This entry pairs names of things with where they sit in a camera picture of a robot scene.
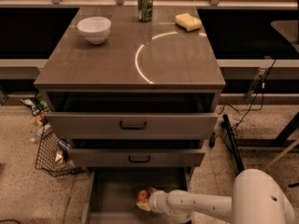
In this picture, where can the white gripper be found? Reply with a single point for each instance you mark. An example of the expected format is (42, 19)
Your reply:
(156, 200)

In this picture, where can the white ceramic bowl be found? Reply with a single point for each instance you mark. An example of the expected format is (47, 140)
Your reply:
(95, 29)

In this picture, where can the green soda can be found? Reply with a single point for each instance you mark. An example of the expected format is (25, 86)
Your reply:
(145, 10)

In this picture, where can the yellow sponge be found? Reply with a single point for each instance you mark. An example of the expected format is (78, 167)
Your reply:
(189, 22)

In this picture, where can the black table leg base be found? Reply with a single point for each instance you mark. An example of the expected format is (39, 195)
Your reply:
(232, 142)

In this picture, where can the red apple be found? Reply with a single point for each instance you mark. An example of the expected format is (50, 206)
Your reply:
(143, 195)

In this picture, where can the top grey drawer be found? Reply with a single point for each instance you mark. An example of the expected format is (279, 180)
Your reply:
(192, 126)

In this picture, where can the grey drawer cabinet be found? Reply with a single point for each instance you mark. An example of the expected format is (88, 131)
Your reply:
(143, 67)

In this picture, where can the middle grey drawer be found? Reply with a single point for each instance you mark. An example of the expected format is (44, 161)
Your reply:
(136, 157)

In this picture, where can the grey drawer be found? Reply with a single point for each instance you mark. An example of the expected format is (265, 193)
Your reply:
(192, 126)
(136, 157)
(113, 191)

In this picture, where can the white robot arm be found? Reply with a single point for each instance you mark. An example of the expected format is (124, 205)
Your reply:
(256, 199)

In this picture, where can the bottom grey drawer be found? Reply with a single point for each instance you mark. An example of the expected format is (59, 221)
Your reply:
(113, 191)

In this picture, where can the black wire basket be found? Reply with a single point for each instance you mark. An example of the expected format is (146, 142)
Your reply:
(53, 158)

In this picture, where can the snack bags pile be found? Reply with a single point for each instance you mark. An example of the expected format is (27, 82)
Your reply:
(39, 110)

